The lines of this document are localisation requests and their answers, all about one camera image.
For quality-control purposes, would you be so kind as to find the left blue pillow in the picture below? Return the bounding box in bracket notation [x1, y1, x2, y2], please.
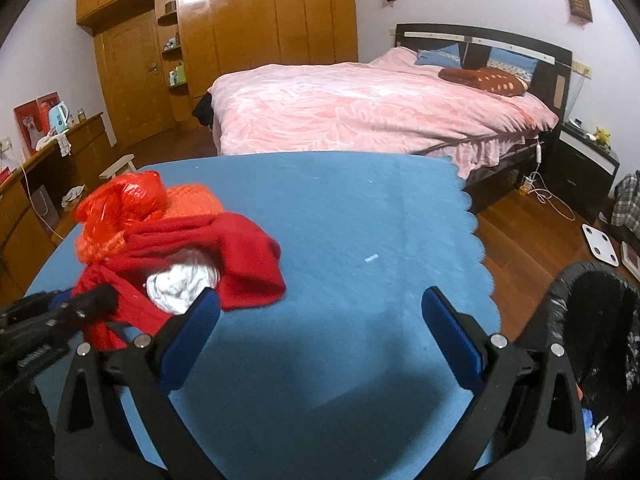
[414, 44, 462, 68]

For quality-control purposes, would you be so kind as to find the white bathroom scale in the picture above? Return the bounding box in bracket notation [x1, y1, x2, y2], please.
[582, 223, 620, 268]

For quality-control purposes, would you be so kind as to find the blue pillow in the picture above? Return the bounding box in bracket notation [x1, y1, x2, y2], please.
[414, 44, 462, 68]
[486, 47, 538, 84]

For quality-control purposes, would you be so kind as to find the red cloth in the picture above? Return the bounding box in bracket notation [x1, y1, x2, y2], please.
[73, 212, 286, 350]

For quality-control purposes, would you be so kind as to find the red picture frame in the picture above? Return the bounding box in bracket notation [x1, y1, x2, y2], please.
[13, 92, 60, 155]

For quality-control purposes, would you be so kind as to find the small wooden stool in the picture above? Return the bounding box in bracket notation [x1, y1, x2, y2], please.
[99, 154, 137, 180]

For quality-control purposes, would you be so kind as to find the dark bed headboard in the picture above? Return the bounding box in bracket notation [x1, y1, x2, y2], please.
[392, 22, 574, 122]

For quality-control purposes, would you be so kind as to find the plaid cloth pile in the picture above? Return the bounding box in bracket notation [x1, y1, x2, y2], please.
[611, 170, 640, 238]

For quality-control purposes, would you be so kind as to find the blue plastic bag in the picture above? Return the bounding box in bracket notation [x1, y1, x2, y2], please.
[582, 408, 593, 431]

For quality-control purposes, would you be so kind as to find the blue table cloth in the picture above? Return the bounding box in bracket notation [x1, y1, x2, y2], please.
[24, 150, 504, 480]

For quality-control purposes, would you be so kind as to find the brown dotted pillow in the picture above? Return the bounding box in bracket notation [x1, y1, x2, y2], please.
[438, 67, 528, 98]

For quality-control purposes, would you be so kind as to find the black white nightstand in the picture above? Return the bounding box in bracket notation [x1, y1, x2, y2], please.
[544, 122, 620, 223]

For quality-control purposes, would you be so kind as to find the pink white book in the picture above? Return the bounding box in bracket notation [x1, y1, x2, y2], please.
[620, 242, 640, 281]

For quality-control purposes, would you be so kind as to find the yellow plush toy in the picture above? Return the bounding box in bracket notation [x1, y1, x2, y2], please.
[594, 127, 611, 148]

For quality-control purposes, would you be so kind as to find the right blue pillow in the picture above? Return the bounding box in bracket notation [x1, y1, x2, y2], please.
[486, 47, 538, 84]

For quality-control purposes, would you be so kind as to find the black trash bin with bag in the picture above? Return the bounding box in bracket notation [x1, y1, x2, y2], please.
[515, 261, 639, 479]

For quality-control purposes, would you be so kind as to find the bed with pink cover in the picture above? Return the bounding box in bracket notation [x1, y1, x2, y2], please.
[208, 47, 559, 179]

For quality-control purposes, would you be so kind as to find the white charger cable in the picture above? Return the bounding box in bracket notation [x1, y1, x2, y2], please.
[519, 142, 577, 222]

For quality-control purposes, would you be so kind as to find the white tissue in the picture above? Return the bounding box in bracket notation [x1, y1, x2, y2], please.
[585, 416, 608, 460]

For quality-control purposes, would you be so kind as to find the wooden wardrobe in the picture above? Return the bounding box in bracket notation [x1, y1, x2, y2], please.
[76, 0, 358, 146]

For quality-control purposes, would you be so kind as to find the red plastic bag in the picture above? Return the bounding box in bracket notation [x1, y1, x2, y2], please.
[75, 170, 168, 242]

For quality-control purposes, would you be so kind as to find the right wall lamp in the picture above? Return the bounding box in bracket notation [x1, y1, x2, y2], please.
[568, 0, 592, 23]

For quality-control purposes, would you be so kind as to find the wooden sideboard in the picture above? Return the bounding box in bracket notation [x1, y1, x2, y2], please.
[0, 114, 116, 306]

